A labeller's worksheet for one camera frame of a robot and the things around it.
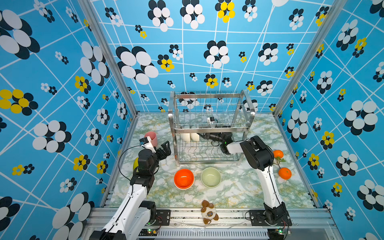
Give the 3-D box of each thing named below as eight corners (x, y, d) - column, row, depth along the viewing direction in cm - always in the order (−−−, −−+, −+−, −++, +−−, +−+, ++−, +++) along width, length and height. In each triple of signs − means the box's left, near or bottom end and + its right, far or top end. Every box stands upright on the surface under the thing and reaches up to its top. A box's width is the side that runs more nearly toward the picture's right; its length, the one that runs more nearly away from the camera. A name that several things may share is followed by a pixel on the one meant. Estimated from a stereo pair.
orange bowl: (174, 191, 84) (173, 188, 79) (176, 172, 91) (175, 168, 86) (194, 191, 84) (193, 188, 79) (194, 172, 91) (194, 168, 86)
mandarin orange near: (281, 179, 87) (284, 176, 84) (277, 170, 91) (281, 167, 87) (289, 179, 87) (293, 176, 84) (285, 170, 91) (289, 167, 87)
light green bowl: (200, 189, 84) (201, 186, 80) (200, 171, 91) (200, 167, 87) (220, 189, 84) (222, 186, 80) (219, 171, 91) (220, 167, 87)
